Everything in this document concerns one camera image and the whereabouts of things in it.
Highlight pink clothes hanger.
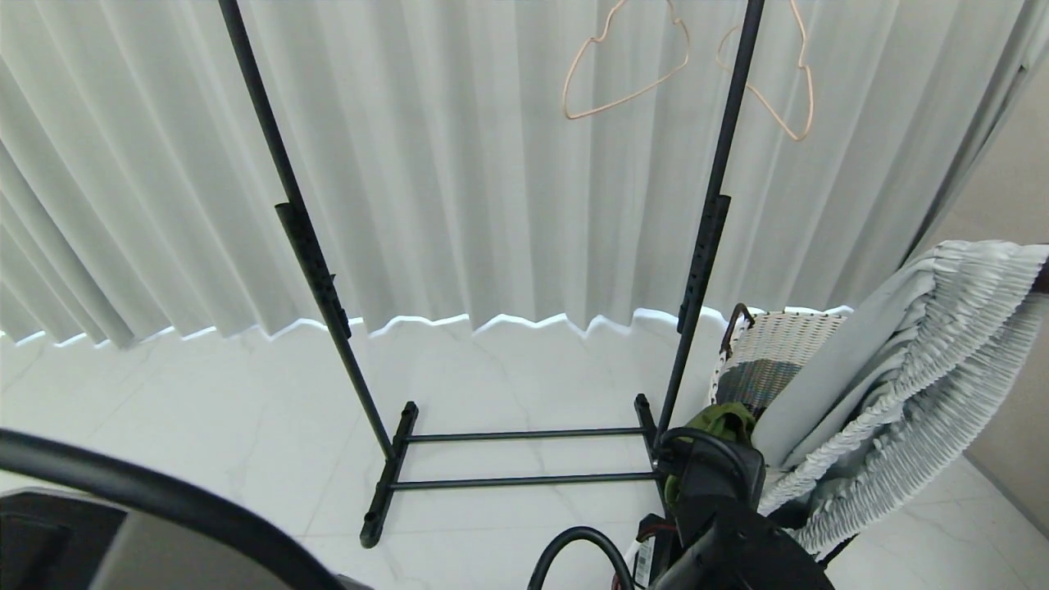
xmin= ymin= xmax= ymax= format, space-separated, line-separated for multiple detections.
xmin=562 ymin=0 xmax=691 ymax=121
xmin=716 ymin=0 xmax=815 ymax=142

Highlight pale grey shorts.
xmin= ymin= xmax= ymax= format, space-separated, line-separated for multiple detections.
xmin=750 ymin=239 xmax=1049 ymax=562

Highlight black clothes rack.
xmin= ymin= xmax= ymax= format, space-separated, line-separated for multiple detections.
xmin=217 ymin=0 xmax=767 ymax=550

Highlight white laundry basket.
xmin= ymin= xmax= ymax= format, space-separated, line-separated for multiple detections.
xmin=706 ymin=303 xmax=853 ymax=427

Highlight white curtain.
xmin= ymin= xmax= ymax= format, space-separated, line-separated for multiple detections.
xmin=0 ymin=0 xmax=1049 ymax=349

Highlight green garment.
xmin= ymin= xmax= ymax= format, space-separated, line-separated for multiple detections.
xmin=664 ymin=402 xmax=759 ymax=501

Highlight black cable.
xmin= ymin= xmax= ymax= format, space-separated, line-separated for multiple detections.
xmin=527 ymin=527 xmax=636 ymax=590

